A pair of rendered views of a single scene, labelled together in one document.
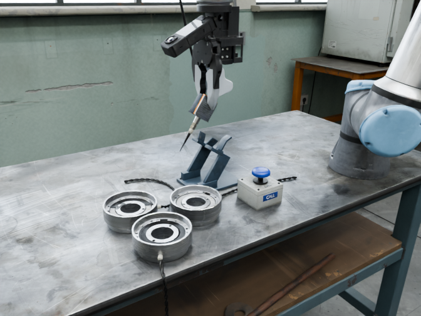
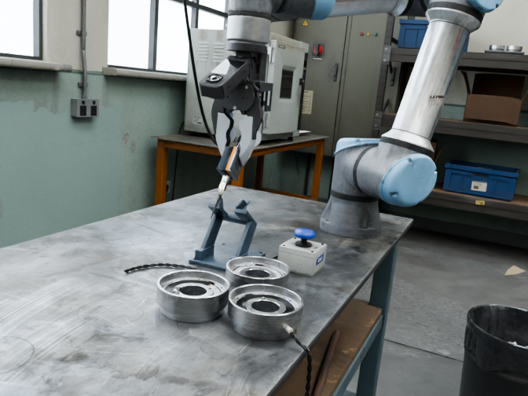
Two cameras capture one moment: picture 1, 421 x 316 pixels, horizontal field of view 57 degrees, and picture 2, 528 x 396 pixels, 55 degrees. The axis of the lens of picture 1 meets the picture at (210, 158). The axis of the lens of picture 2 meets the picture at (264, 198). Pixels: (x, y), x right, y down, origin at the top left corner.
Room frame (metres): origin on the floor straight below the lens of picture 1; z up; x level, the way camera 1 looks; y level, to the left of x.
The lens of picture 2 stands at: (0.03, 0.46, 1.13)
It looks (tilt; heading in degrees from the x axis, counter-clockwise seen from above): 12 degrees down; 327
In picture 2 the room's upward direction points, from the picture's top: 5 degrees clockwise
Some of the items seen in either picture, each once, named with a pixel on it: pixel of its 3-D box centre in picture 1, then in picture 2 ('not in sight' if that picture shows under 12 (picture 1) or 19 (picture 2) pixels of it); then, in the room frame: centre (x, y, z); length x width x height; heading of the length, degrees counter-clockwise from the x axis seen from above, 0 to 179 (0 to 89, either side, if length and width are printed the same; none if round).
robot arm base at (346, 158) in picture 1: (361, 149); (352, 210); (0.93, -0.39, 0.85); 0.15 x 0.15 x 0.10
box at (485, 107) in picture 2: not in sight; (493, 98); (2.44, -3.11, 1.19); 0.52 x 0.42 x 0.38; 33
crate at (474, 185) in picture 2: not in sight; (481, 179); (2.44, -3.13, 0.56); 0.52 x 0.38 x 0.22; 30
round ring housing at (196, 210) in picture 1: (195, 205); (257, 278); (0.68, 0.03, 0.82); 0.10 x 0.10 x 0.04
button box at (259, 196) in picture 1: (262, 189); (303, 254); (0.75, -0.11, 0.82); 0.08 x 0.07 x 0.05; 123
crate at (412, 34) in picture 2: not in sight; (434, 38); (2.87, -2.85, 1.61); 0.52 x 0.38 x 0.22; 36
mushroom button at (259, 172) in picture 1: (260, 179); (303, 242); (0.75, -0.11, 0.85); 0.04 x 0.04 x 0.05
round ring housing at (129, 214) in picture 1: (130, 211); (192, 295); (0.66, 0.16, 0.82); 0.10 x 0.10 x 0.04
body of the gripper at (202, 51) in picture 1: (217, 36); (246, 79); (0.84, -0.01, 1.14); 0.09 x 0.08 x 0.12; 124
